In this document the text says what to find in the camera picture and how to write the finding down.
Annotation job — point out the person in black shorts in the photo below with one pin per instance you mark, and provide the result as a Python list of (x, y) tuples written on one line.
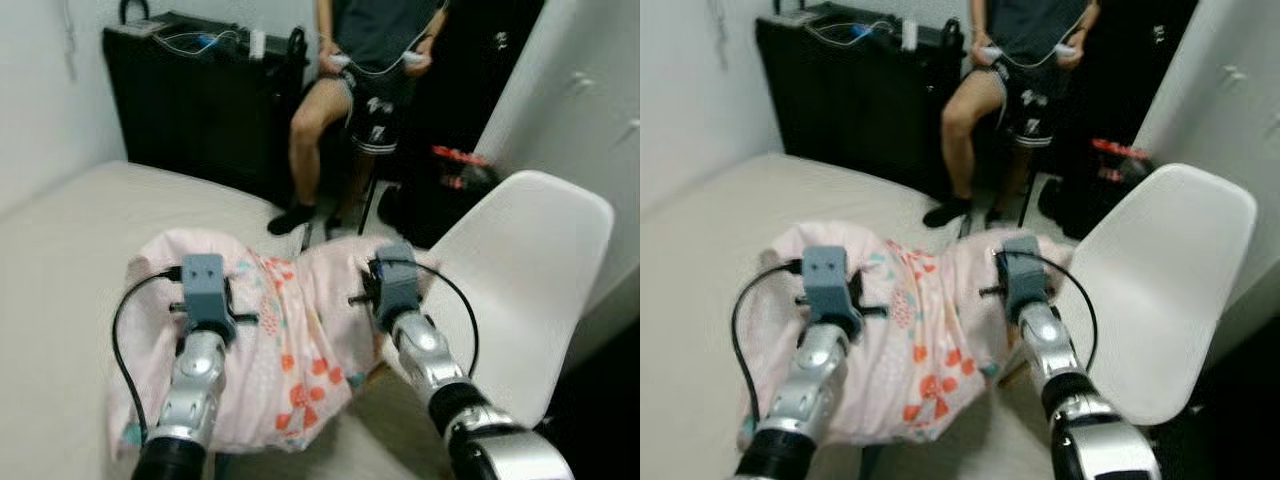
[(385, 40), (1030, 35)]

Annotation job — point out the red and black bag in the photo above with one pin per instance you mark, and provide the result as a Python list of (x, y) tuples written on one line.
[(1118, 160), (460, 165)]

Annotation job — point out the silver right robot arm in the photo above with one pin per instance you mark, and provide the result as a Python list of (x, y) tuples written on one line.
[(1065, 375), (440, 375)]

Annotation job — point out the pink floral pillow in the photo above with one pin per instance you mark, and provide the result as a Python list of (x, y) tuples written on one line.
[(925, 320), (300, 330)]

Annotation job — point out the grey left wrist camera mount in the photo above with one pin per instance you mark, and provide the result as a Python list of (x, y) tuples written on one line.
[(205, 285), (828, 275)]

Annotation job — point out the white wardrobe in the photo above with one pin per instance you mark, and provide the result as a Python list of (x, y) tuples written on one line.
[(580, 100), (1220, 90)]

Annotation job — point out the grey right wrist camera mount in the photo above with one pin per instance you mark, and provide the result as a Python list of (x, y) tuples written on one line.
[(398, 285), (1027, 275)]

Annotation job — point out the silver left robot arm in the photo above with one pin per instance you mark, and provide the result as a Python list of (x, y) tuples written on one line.
[(190, 395), (805, 390)]

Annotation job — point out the black low cabinet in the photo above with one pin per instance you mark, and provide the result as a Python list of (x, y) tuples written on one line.
[(850, 100), (200, 110)]

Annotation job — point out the black stool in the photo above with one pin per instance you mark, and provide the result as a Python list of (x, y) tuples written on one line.
[(368, 205), (1026, 198)]

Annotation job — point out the grey device box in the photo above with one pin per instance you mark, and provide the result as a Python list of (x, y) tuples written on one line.
[(138, 28), (792, 18)]

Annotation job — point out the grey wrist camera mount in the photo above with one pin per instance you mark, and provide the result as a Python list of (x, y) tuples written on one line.
[(398, 285), (1027, 275), (205, 285), (828, 275)]

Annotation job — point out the black tall cabinet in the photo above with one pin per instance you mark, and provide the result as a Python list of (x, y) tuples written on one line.
[(1140, 80), (500, 80)]

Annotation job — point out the white plastic chair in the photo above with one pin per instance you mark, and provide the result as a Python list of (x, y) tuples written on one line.
[(520, 260), (1160, 260)]

